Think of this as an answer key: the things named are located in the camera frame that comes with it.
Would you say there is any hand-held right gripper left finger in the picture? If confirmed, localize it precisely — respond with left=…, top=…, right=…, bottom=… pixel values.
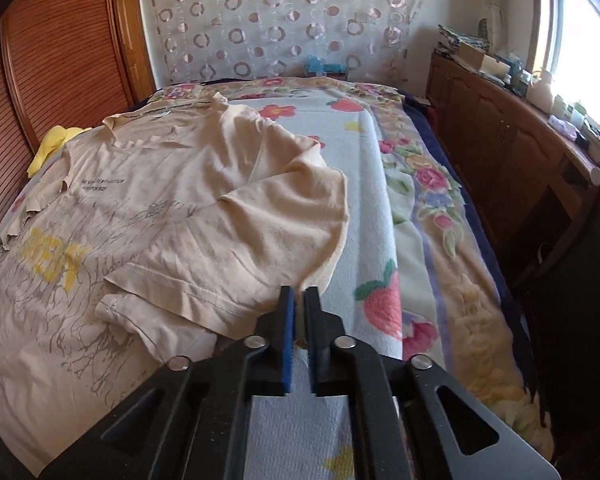
left=37, top=285, right=297, bottom=480

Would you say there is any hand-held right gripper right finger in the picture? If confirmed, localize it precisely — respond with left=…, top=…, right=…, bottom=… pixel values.
left=304, top=285, right=561, bottom=480

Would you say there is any beige printed t-shirt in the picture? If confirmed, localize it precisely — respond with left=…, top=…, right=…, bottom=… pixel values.
left=0, top=92, right=350, bottom=466

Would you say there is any strawberry print bed sheet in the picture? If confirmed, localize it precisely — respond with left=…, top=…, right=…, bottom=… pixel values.
left=0, top=87, right=441, bottom=480

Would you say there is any floral blanket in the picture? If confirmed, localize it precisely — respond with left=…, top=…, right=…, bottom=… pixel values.
left=145, top=76, right=556, bottom=456

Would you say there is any blue toy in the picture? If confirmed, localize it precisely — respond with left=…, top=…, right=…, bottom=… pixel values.
left=302, top=56, right=348, bottom=78

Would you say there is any wooden cabinet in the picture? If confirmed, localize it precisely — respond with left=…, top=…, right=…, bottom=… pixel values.
left=425, top=50, right=600, bottom=281

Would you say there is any yellow plush toy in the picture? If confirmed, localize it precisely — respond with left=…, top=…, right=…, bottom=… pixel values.
left=27, top=126, right=93, bottom=178

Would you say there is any circle pattern sheer curtain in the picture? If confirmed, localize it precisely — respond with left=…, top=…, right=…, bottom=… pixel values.
left=137, top=0, right=431, bottom=86

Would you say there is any clutter of boxes and jars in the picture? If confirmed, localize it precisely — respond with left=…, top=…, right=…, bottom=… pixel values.
left=437, top=20, right=600, bottom=148

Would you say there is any wooden slatted wardrobe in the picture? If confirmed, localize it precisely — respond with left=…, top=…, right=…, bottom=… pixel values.
left=0, top=0, right=156, bottom=256

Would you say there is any window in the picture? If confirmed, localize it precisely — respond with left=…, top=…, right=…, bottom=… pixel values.
left=530, top=0, right=600, bottom=146

